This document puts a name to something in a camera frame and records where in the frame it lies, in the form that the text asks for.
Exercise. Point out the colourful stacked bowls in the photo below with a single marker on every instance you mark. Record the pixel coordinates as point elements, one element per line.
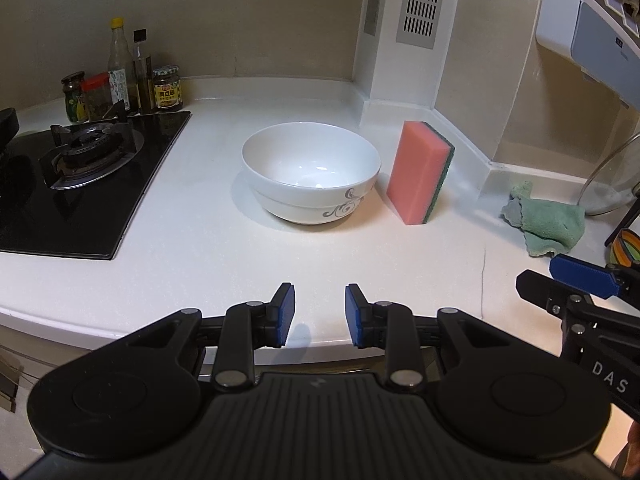
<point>625,250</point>

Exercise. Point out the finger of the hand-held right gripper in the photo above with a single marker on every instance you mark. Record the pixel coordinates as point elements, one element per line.
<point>582,274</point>
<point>542,290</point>

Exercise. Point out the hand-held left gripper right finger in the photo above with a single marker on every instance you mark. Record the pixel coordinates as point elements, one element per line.
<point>354,315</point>

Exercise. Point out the red lid jar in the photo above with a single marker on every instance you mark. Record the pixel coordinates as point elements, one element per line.
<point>97,100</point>

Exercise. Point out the black glass gas stove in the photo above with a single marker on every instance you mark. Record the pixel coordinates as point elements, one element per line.
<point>90,220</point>

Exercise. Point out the white wall appliance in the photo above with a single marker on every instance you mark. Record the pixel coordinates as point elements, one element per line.
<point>595,45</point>

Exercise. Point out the gas burner pan support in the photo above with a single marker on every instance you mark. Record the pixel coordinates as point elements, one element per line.
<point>85,152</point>

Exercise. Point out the glass pot lid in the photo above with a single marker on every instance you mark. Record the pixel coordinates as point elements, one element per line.
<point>610,195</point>

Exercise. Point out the black cookware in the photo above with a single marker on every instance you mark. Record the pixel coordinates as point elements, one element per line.
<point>7,127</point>

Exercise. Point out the black cap dark bottle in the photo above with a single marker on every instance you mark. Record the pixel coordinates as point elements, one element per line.
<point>145,85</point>

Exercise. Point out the pink and green sponge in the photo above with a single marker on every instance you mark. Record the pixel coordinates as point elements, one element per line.
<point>415,170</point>

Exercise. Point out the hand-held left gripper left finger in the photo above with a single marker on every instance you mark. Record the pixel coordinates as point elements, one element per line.
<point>286,315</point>

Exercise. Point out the green cloth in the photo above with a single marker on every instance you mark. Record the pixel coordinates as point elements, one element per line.
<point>550,222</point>

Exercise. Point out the checkered lid sauce jar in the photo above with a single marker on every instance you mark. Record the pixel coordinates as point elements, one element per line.
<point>167,95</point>

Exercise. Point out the dark lid pickle jar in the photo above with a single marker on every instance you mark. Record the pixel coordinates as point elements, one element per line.
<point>74,102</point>

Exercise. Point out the yellow cap clear bottle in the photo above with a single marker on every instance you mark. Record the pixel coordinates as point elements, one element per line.
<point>120,80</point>

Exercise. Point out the white bowl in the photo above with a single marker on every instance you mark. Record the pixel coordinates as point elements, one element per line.
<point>310,160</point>

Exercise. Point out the grey vent grille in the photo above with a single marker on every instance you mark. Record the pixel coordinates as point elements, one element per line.
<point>422,10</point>

